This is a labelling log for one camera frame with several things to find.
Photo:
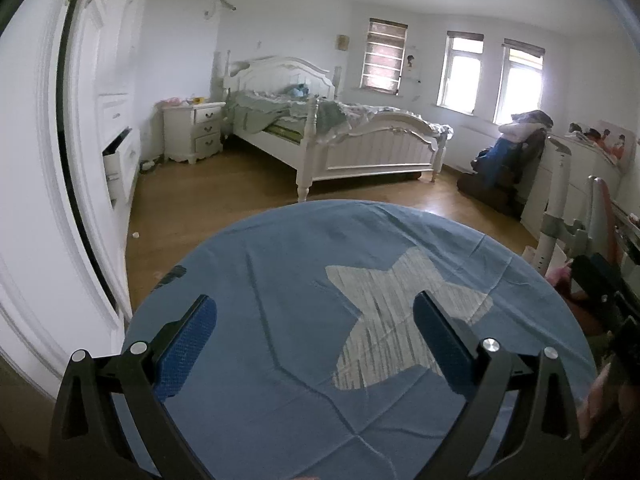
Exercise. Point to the white wardrobe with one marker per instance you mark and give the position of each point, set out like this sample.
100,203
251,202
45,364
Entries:
40,160

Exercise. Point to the bright window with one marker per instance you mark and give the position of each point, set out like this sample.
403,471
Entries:
460,72
520,85

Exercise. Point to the small wall picture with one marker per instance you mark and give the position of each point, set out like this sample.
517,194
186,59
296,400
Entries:
412,62

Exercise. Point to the grey and pink chair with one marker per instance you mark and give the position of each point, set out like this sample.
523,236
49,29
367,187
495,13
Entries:
590,230

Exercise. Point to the window with striped blind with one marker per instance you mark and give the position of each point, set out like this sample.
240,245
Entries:
382,57

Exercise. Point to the blue tablecloth with grey star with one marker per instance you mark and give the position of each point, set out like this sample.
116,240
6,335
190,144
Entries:
300,260

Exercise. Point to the pale green blanket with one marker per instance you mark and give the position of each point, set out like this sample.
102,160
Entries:
260,110

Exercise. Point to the small wall ornament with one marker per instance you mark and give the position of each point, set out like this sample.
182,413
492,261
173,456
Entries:
343,43

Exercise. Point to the small items on floor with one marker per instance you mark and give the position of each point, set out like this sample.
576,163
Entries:
147,165

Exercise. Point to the white nightstand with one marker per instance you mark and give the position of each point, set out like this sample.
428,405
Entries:
195,130

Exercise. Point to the blue plush toy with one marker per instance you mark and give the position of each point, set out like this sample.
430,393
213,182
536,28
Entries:
299,91

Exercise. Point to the white wooden bed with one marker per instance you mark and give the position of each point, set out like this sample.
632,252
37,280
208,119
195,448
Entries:
370,145

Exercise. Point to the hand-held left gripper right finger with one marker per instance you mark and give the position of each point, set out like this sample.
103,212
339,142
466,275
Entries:
445,345

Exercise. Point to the chair piled with clothes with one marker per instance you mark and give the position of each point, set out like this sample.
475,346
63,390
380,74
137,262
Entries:
505,160

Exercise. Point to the person's right hand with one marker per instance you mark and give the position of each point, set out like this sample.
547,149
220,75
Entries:
600,400

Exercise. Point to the open white wardrobe drawer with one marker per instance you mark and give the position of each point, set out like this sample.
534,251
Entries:
117,157

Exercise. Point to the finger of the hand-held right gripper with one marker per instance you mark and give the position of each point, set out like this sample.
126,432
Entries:
595,285

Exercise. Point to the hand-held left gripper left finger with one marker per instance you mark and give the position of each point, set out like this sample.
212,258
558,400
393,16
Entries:
185,350

